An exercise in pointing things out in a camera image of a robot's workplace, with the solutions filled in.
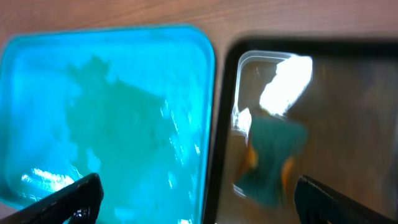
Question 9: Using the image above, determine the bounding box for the green orange sponge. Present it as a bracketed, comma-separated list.
[234, 110, 309, 208]

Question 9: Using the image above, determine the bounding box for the teal plastic tray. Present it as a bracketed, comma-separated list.
[1, 25, 216, 223]

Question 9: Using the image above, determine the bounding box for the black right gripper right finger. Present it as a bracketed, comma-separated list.
[294, 175, 397, 224]

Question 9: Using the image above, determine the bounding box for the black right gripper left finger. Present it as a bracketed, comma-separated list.
[1, 173, 104, 224]

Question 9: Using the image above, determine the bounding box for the black water tray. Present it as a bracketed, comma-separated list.
[201, 36, 397, 223]

